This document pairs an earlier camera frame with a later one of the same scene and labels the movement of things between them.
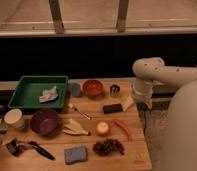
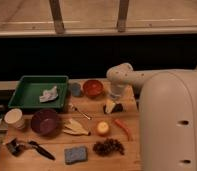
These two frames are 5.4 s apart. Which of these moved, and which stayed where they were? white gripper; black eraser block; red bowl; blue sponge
Moved: white gripper
Stayed: blue sponge; red bowl; black eraser block
